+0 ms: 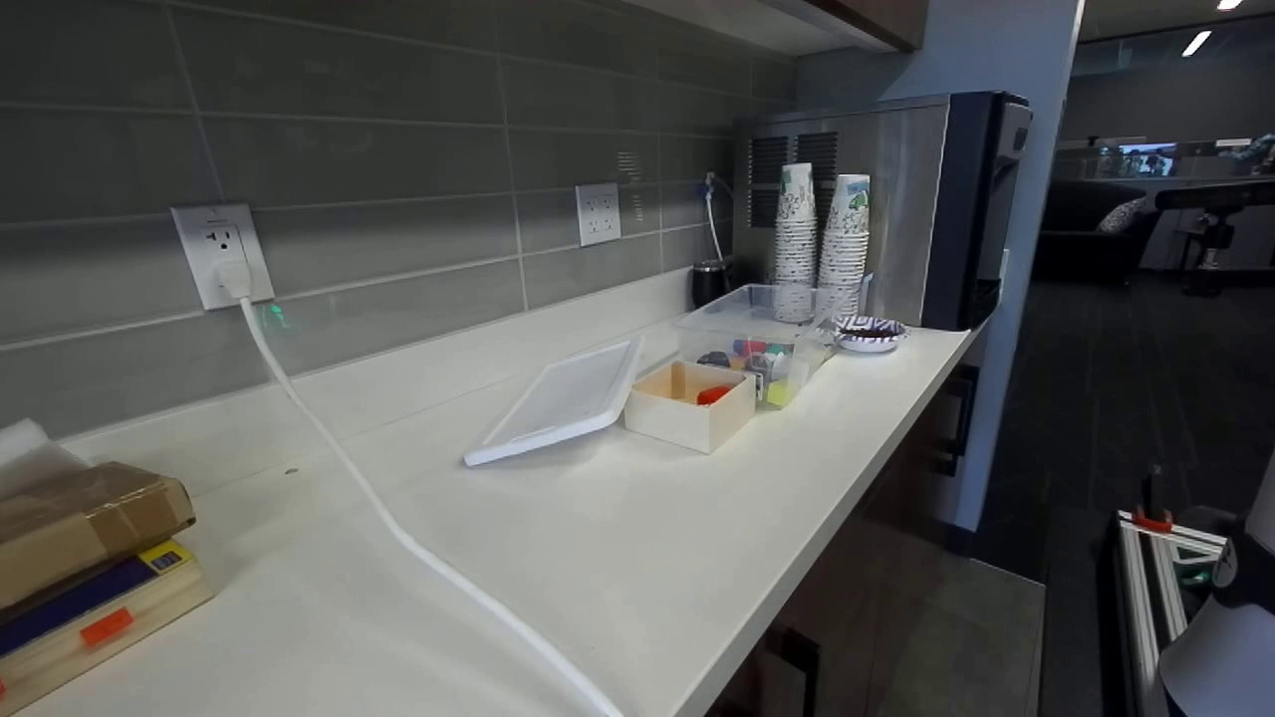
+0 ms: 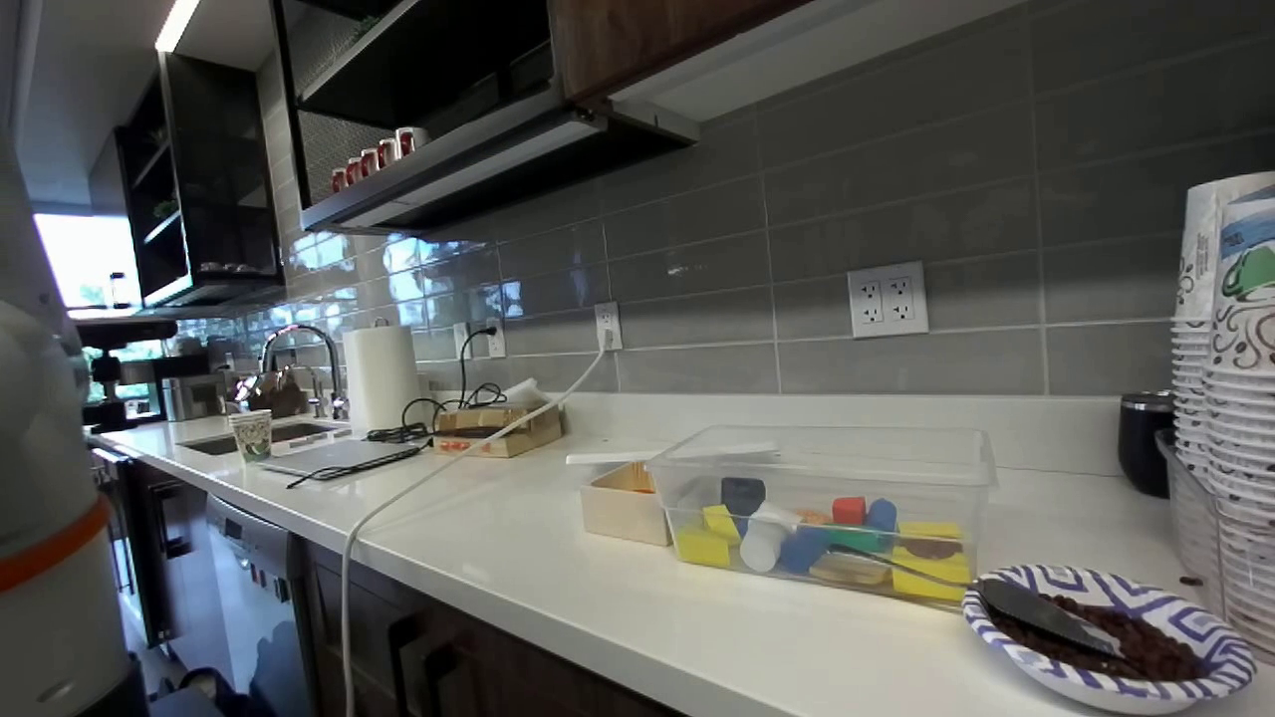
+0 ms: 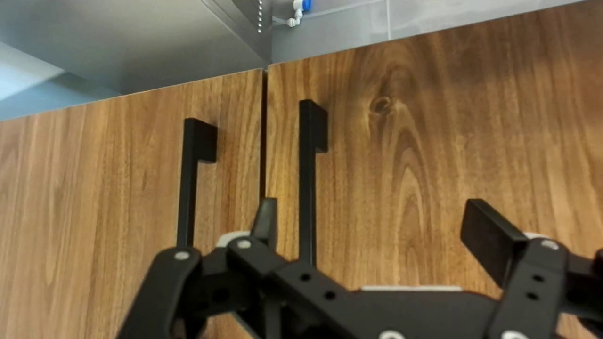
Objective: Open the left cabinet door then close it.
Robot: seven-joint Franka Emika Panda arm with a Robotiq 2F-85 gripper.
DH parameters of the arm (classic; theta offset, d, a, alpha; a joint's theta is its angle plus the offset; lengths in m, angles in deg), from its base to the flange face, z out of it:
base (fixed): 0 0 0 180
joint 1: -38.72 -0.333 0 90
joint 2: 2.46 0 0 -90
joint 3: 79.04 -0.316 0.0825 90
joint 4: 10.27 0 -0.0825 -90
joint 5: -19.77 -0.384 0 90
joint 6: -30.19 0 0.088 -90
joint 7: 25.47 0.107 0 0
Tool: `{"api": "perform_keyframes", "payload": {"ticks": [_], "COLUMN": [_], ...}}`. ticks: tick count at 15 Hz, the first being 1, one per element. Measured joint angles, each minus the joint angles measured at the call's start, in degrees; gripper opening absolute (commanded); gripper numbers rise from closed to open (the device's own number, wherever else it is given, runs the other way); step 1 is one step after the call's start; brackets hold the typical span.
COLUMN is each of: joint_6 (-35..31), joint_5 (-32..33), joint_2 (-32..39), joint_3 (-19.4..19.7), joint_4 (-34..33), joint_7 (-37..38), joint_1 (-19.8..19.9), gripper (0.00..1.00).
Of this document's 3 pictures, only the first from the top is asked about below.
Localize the black bar cabinet handle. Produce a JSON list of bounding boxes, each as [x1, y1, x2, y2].
[[763, 624, 824, 717], [923, 364, 984, 479]]

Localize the small wooden box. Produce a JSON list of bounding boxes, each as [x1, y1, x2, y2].
[[622, 353, 763, 459]]

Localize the white flat tray lid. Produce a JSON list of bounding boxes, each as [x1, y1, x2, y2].
[[460, 333, 644, 474]]

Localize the black cup with metal tube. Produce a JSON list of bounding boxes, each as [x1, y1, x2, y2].
[[687, 166, 740, 316]]

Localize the clear plastic container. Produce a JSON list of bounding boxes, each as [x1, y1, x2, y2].
[[679, 277, 840, 414]]

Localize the white paper cup stack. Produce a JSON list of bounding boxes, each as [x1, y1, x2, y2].
[[771, 159, 822, 328]]

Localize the blue patterned bowl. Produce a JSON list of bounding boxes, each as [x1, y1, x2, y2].
[[834, 316, 913, 357]]

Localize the patterned paper cup stack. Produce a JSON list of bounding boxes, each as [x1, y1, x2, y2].
[[814, 173, 878, 329]]

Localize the grey black countertop appliance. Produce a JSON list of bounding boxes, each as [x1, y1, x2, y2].
[[733, 89, 1038, 333]]

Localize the black sofa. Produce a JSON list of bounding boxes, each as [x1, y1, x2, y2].
[[1032, 177, 1164, 281]]

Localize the white cushion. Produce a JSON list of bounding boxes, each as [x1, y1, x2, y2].
[[1096, 190, 1158, 244]]

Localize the brown cardboard box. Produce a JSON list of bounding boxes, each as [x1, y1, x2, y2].
[[0, 459, 198, 617]]

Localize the small dark side table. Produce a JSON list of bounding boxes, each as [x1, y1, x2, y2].
[[1152, 177, 1275, 289]]

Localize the blue book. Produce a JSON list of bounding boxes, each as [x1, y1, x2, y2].
[[0, 550, 165, 661]]

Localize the plain white wall outlet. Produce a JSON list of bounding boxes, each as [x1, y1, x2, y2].
[[569, 179, 626, 252]]

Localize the white power cable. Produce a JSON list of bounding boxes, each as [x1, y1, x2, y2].
[[237, 293, 630, 717]]

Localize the white wall outlet with plug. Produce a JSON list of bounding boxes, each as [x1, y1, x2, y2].
[[168, 198, 278, 316]]

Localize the white metal stand frame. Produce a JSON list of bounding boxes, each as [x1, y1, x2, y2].
[[1111, 498, 1234, 717]]

